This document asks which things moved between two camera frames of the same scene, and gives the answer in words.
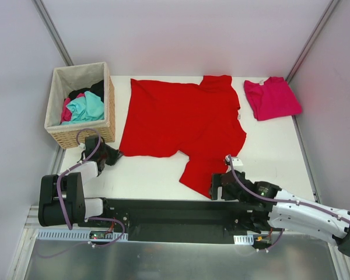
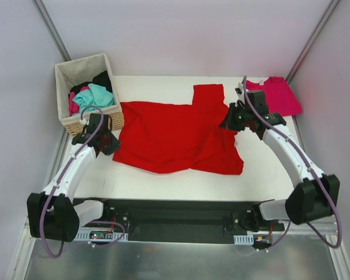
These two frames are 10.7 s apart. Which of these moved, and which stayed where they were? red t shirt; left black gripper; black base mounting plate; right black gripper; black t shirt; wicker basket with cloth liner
Moved: right black gripper; black t shirt; left black gripper; wicker basket with cloth liner; red t shirt
Stayed: black base mounting plate
